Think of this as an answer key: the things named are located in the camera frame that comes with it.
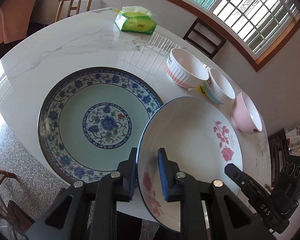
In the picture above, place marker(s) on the white ribbed bowl blue band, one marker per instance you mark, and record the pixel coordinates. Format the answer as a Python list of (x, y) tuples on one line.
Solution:
[(217, 88)]

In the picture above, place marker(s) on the large barred window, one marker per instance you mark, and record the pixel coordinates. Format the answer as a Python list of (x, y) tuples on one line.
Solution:
[(258, 29)]

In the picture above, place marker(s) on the blue floral plate on table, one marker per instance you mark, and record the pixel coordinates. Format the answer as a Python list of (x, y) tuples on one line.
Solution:
[(91, 119)]

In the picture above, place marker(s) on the dark wooden cabinet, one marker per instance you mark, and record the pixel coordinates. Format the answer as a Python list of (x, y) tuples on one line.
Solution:
[(279, 150)]

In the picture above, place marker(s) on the yellow warning sticker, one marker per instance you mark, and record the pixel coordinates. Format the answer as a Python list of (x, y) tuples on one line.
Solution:
[(201, 89)]

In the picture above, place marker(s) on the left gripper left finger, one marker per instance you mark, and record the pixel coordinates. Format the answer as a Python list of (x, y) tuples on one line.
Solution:
[(127, 183)]

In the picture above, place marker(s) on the green tissue pack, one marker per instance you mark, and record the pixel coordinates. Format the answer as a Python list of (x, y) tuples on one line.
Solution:
[(136, 19)]

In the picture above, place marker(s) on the dark wooden chair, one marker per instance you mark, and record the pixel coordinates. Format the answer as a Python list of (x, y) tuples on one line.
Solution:
[(204, 38)]

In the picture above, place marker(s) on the white ribbed bowl pink band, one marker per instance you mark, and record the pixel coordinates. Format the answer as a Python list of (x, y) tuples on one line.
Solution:
[(185, 70)]

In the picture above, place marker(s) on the light wooden chair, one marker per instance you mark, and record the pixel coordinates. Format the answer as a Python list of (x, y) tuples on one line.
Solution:
[(74, 5)]

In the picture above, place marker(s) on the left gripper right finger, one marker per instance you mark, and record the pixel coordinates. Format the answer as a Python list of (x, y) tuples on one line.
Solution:
[(167, 170)]

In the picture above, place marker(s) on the white plate with pink rose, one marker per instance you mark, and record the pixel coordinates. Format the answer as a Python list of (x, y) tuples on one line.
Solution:
[(199, 138)]

